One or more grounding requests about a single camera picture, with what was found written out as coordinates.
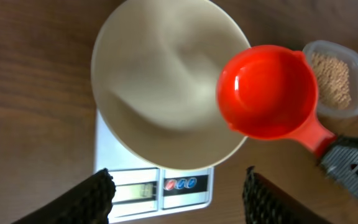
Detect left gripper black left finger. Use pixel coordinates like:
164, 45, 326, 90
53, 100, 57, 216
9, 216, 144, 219
14, 169, 116, 224

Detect soybeans in container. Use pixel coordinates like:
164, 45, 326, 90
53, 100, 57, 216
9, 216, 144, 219
311, 53, 352, 110

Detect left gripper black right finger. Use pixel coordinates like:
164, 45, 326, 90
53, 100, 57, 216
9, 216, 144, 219
242, 166, 331, 224

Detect clear plastic container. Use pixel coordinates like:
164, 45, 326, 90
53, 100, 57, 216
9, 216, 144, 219
303, 40, 358, 119

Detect white ceramic bowl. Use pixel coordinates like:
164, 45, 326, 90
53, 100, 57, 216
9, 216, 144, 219
91, 0, 250, 170

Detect white digital kitchen scale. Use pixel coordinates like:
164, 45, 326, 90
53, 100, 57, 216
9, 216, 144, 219
94, 114, 214, 223

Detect red plastic measuring scoop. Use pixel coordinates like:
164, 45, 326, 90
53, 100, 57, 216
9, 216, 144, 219
216, 45, 336, 157

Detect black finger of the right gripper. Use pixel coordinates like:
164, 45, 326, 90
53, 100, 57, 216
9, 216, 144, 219
320, 136, 358, 199

